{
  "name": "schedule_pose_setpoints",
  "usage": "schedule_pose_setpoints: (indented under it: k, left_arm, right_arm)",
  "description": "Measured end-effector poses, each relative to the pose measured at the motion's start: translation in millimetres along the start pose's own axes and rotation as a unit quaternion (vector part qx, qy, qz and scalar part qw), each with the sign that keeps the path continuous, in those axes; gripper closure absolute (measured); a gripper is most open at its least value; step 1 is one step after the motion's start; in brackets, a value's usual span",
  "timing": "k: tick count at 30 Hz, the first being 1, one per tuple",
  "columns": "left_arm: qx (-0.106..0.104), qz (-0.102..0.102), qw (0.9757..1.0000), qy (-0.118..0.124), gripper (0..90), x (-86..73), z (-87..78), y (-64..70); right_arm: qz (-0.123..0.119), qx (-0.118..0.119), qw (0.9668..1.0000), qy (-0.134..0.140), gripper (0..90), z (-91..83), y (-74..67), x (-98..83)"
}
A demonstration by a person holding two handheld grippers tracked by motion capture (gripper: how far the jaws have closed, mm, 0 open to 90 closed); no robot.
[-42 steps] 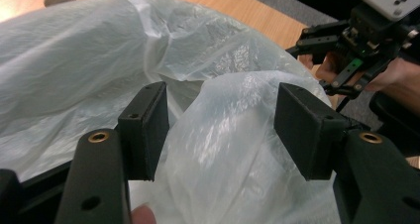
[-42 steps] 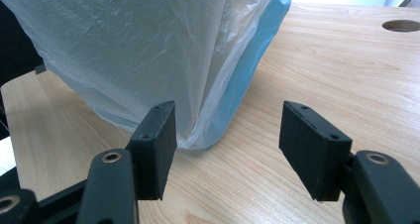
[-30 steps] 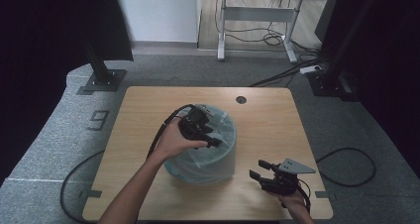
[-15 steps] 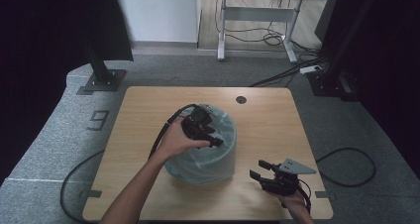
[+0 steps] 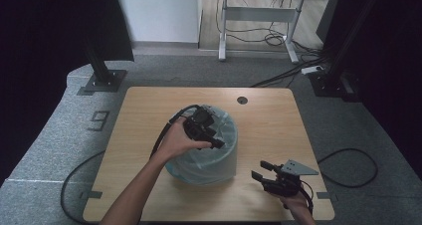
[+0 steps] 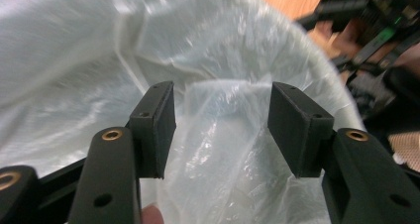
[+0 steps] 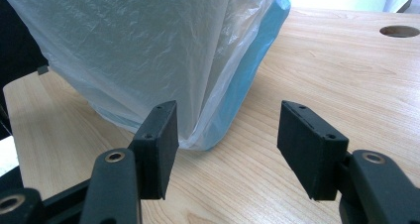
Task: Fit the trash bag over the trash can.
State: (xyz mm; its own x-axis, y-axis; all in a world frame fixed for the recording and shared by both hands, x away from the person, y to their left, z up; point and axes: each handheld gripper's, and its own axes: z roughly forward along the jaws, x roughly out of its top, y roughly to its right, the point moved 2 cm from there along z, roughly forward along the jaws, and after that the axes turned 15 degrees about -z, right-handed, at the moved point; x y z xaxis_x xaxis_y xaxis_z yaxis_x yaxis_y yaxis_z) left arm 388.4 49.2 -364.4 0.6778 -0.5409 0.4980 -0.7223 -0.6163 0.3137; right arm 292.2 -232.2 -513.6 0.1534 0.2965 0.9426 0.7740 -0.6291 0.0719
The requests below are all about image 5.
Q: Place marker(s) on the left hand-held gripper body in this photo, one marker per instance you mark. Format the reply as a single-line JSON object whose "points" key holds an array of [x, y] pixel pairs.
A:
{"points": [[199, 123]]}

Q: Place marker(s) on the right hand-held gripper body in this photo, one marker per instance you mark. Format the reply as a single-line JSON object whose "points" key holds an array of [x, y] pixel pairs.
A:
{"points": [[287, 183]]}

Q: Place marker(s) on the white plastic bag blue edge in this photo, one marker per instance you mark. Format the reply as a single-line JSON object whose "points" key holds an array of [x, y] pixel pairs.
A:
{"points": [[205, 165]]}

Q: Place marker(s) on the green round bin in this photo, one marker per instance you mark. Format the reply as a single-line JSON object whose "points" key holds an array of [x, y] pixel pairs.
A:
{"points": [[232, 172]]}

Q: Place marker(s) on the person's right hand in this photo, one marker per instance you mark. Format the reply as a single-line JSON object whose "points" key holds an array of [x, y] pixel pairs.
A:
{"points": [[297, 201]]}

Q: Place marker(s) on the person's left hand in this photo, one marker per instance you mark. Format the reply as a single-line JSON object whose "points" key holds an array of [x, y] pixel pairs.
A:
{"points": [[175, 142]]}

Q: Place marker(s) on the black metal stand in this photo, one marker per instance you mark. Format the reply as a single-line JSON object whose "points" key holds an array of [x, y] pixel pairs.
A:
{"points": [[328, 85], [106, 82]]}

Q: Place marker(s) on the white power strip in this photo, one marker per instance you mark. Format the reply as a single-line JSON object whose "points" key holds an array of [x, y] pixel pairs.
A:
{"points": [[312, 69]]}

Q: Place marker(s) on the black curtain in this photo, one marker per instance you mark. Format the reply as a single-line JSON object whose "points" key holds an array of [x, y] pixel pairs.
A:
{"points": [[398, 52], [40, 52]]}

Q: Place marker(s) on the white frame desk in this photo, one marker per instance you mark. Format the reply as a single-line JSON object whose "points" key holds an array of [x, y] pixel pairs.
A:
{"points": [[262, 14]]}

